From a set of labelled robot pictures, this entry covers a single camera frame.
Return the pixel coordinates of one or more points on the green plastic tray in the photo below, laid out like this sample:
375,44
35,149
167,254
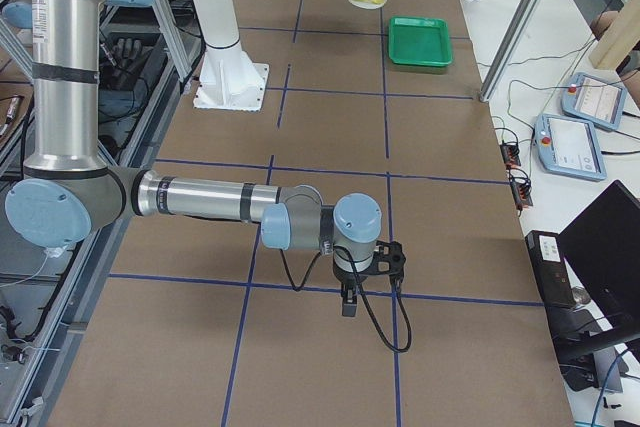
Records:
419,42

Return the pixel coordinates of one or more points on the far teach pendant tablet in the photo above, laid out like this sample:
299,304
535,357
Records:
594,99

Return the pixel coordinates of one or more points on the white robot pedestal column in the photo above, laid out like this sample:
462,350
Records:
228,79

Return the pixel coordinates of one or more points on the person in dark shirt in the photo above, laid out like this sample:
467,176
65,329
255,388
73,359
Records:
629,75

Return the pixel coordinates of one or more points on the near teach pendant tablet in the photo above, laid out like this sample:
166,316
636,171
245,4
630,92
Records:
569,147

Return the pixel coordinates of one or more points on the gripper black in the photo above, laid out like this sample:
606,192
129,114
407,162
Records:
344,277

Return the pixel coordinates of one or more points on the black desktop box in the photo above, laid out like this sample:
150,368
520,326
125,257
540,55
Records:
549,267

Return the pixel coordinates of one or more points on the teach pendant tablet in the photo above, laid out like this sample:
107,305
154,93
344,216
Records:
594,99
569,147

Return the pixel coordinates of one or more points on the wooden beam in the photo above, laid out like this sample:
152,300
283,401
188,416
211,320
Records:
619,39

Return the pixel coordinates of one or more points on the black monitor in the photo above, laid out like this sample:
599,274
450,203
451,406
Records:
601,245

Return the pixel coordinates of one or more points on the orange black usb hub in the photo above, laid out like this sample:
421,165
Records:
509,147

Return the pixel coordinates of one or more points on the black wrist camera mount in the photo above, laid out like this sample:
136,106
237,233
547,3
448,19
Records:
389,260

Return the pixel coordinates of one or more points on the aluminium frame post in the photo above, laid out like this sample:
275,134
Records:
506,50

